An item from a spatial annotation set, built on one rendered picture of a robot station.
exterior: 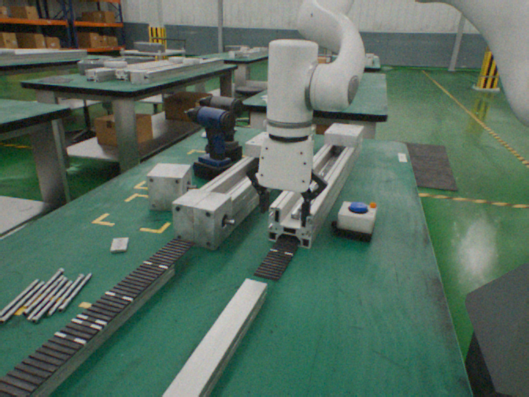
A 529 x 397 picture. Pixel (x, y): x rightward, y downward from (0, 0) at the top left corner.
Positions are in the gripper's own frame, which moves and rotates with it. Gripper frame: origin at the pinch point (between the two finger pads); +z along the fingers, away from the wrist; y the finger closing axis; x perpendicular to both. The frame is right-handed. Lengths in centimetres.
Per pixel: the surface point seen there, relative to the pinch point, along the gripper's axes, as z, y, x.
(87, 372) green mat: 10.8, -15.3, -39.2
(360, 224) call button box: 6.8, 14.2, 13.3
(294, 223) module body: 6.4, 0.5, 7.3
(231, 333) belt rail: 7.9, 1.2, -28.2
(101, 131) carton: 55, -230, 204
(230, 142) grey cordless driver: 4, -37, 55
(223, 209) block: 2.9, -14.1, 0.7
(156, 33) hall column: -6, -656, 925
